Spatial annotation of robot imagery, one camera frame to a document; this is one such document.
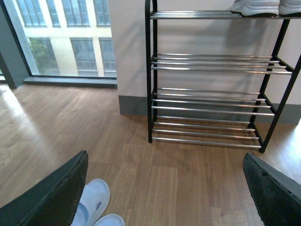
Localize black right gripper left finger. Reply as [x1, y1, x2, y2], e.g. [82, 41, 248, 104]
[0, 150, 88, 226]

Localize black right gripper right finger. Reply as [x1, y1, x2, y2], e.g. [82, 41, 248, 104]
[243, 153, 301, 226]

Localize light blue slipper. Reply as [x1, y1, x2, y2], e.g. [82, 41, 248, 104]
[93, 214, 125, 226]
[71, 178, 111, 226]

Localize grey knit sneaker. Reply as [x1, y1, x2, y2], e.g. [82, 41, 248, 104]
[278, 0, 301, 16]
[230, 0, 280, 17]

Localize black metal shoe rack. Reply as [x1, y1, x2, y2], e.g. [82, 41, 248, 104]
[145, 0, 301, 153]

